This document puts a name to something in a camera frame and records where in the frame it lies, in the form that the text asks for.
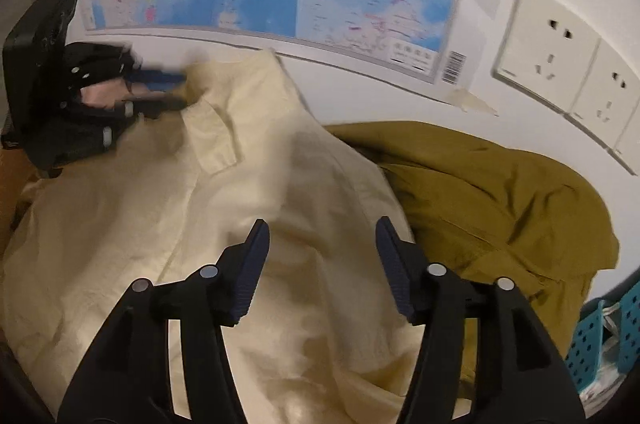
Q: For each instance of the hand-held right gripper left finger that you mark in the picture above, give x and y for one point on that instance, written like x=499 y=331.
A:
x=247 y=269

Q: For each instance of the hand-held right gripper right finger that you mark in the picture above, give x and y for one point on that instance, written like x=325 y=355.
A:
x=395 y=264

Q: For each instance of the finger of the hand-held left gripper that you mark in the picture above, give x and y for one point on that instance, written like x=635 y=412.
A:
x=155 y=77
x=160 y=104

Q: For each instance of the cream shirt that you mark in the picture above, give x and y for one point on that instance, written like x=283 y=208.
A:
x=175 y=214

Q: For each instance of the olive garment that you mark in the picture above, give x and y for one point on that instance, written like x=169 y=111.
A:
x=500 y=204

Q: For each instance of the piece of tape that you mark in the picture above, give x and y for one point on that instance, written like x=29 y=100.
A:
x=467 y=99

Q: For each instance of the blue plastic basket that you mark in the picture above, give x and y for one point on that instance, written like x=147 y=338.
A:
x=585 y=349

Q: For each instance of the white wall socket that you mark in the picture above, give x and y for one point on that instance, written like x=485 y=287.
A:
x=545 y=43
x=607 y=98

